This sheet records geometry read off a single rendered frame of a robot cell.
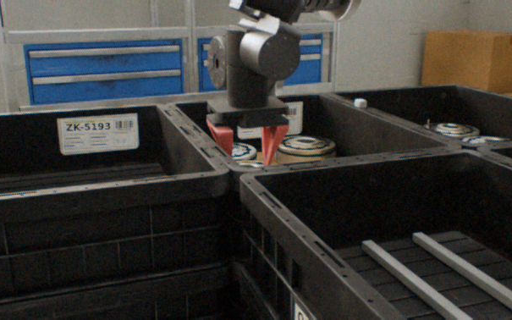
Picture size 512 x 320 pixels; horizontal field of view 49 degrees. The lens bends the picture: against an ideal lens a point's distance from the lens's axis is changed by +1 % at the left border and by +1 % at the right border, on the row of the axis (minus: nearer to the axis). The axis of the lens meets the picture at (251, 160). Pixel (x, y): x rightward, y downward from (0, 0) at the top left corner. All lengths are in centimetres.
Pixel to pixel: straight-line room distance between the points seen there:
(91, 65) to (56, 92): 20
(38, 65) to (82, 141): 174
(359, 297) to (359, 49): 399
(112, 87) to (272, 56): 209
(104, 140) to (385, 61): 369
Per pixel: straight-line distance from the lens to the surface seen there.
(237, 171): 59
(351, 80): 432
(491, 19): 481
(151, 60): 275
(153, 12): 340
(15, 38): 263
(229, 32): 74
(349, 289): 38
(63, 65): 267
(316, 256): 42
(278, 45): 67
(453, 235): 73
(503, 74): 437
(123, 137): 95
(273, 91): 185
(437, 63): 452
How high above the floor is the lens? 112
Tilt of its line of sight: 17 degrees down
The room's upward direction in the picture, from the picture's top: straight up
